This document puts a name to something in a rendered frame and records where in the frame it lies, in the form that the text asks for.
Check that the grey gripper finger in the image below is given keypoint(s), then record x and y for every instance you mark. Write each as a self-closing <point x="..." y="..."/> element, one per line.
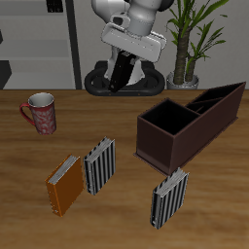
<point x="132" y="60"/>

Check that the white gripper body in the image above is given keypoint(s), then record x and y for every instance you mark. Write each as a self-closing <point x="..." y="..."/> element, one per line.
<point x="136" y="41"/>

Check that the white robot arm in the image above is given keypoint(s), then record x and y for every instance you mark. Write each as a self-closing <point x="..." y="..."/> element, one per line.
<point x="146" y="16"/>

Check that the dark brown desk caddy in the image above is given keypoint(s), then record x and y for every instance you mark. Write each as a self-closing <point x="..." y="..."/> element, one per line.
<point x="181" y="139"/>

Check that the black and white striped book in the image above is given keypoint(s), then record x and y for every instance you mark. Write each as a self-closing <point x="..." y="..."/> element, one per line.
<point x="170" y="202"/>
<point x="101" y="168"/>

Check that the orange book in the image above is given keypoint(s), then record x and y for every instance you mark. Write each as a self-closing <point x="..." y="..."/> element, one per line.
<point x="66" y="188"/>

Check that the green pot plant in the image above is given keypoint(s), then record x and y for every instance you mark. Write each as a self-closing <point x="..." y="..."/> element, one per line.
<point x="181" y="48"/>

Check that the black items on shelf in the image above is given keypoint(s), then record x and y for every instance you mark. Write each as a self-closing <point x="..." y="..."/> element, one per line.
<point x="54" y="5"/>

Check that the grey shelf unit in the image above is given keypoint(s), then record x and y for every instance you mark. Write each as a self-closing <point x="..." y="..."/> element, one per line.
<point x="35" y="48"/>

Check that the red patterned mug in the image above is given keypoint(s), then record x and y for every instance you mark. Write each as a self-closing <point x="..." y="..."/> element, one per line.
<point x="43" y="118"/>

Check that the flat black base plate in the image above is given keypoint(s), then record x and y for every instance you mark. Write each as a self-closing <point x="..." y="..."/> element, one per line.
<point x="92" y="85"/>

